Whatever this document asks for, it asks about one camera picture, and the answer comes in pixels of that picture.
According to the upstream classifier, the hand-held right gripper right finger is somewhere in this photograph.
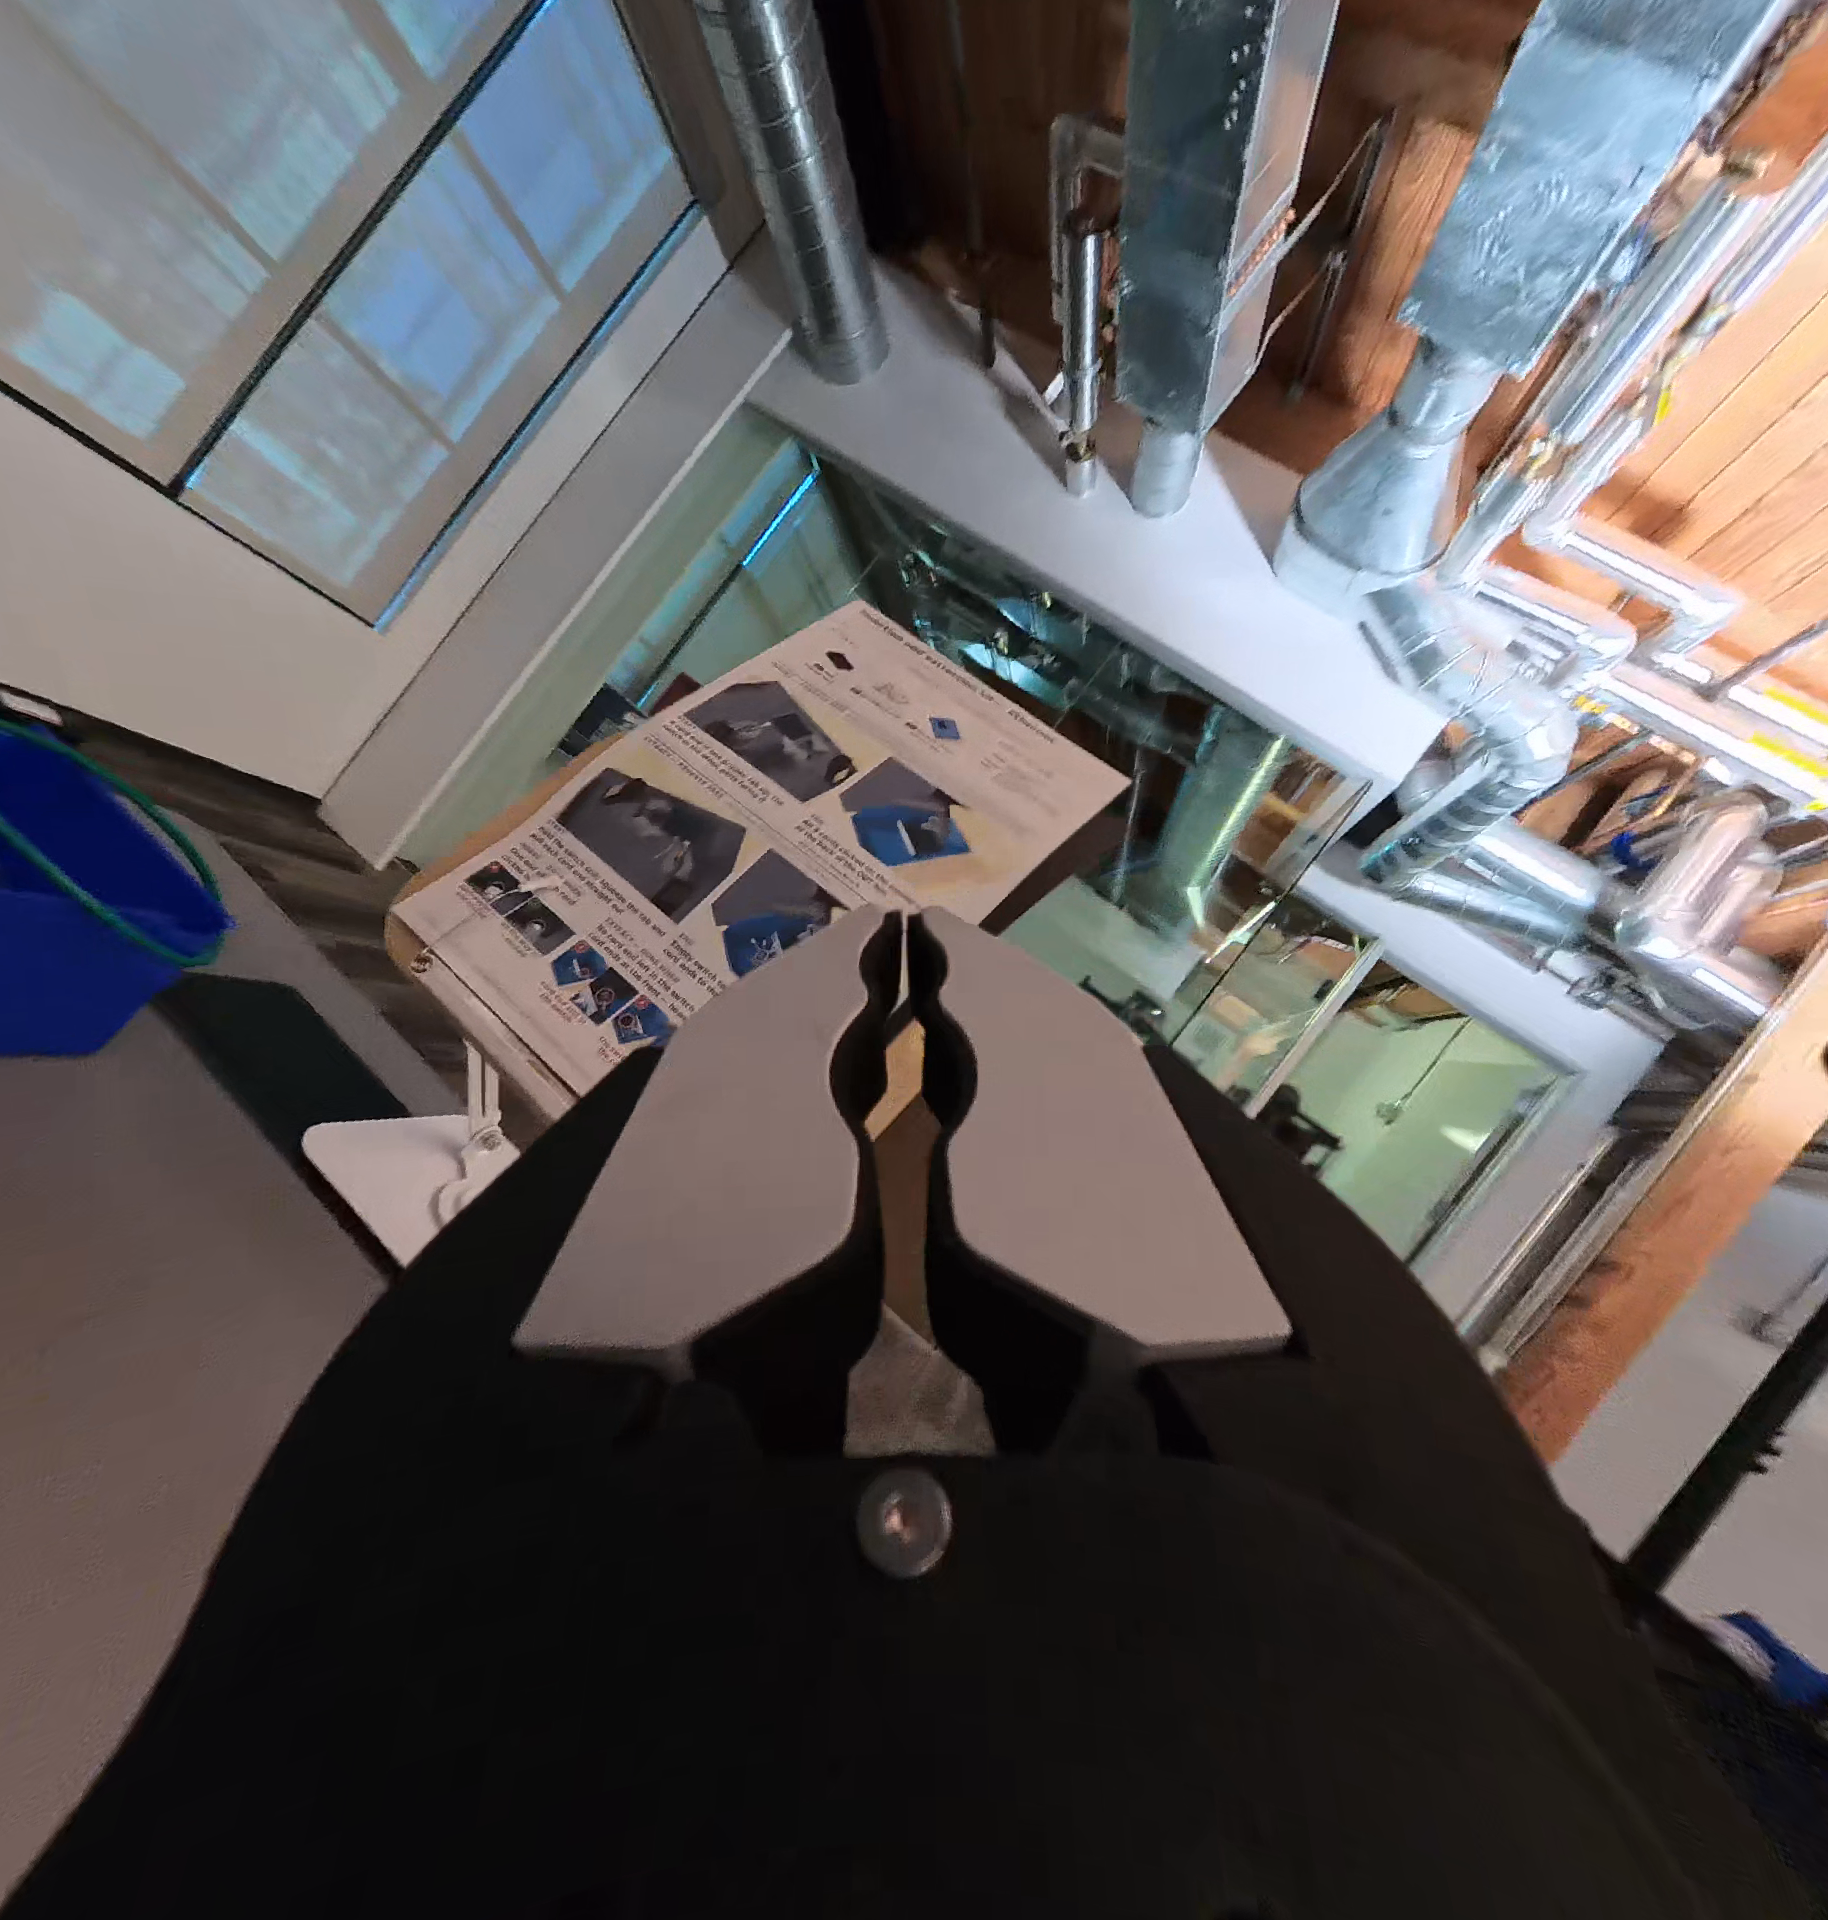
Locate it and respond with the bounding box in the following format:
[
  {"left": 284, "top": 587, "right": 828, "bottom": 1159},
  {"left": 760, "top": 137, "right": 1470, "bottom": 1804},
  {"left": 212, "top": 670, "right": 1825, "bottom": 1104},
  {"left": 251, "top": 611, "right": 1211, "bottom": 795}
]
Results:
[{"left": 908, "top": 905, "right": 1294, "bottom": 1457}]

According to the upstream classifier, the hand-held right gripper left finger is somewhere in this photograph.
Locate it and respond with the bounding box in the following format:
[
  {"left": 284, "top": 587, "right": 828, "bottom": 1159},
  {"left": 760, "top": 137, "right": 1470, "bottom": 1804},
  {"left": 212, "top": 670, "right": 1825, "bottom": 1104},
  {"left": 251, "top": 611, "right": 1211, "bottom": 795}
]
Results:
[{"left": 509, "top": 905, "right": 909, "bottom": 1457}]

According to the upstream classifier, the green ethernet cable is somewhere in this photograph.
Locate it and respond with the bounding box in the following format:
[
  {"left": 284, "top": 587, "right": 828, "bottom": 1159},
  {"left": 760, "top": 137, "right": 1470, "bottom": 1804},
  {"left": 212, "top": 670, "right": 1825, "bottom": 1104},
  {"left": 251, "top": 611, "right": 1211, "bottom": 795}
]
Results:
[{"left": 0, "top": 705, "right": 234, "bottom": 968}]

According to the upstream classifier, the blue plastic bin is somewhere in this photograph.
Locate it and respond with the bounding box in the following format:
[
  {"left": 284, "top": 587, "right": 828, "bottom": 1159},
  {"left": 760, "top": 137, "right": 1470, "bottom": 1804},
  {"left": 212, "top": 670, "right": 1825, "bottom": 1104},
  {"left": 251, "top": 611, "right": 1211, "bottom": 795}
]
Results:
[{"left": 0, "top": 705, "right": 234, "bottom": 1059}]

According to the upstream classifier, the black desk mat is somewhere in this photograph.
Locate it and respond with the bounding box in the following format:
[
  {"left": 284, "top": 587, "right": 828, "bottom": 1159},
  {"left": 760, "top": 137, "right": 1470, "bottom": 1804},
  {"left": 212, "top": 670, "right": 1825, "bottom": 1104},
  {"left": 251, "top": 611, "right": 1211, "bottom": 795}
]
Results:
[{"left": 156, "top": 976, "right": 466, "bottom": 1185}]

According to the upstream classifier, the wooden pillar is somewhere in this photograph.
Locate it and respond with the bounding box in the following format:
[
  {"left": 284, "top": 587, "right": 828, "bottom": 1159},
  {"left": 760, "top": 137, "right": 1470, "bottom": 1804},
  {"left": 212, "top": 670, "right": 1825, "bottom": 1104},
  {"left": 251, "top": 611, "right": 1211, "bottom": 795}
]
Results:
[{"left": 1502, "top": 926, "right": 1828, "bottom": 1462}]

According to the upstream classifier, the black panel stand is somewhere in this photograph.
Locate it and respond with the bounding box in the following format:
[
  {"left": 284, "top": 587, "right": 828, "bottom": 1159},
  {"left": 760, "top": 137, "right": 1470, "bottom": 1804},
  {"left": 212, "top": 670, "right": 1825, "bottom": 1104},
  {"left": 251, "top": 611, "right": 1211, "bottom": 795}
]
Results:
[{"left": 1620, "top": 1027, "right": 1828, "bottom": 1603}]

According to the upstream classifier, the metal pipe fitting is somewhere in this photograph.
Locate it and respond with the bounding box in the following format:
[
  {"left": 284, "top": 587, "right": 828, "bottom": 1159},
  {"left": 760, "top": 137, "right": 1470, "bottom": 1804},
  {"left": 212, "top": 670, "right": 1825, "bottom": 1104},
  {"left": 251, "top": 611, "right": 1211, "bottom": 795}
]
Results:
[{"left": 1050, "top": 113, "right": 1130, "bottom": 498}]

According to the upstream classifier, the window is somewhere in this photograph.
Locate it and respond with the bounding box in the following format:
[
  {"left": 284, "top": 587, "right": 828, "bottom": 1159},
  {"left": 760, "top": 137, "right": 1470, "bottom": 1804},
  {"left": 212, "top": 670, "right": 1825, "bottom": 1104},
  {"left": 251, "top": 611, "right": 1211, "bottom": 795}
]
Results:
[{"left": 0, "top": 0, "right": 698, "bottom": 633}]

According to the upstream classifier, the large rectangular metal duct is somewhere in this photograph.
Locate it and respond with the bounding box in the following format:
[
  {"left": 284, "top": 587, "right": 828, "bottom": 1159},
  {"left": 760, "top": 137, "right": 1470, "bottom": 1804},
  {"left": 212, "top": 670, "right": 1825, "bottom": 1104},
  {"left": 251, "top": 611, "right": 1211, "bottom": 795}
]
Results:
[{"left": 1119, "top": 0, "right": 1344, "bottom": 519}]

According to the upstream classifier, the round metal duct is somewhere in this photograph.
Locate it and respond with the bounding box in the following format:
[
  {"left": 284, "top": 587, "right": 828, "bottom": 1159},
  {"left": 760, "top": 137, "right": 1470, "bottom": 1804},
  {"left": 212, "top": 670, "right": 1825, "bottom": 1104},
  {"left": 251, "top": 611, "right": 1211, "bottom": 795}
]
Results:
[{"left": 687, "top": 0, "right": 892, "bottom": 386}]

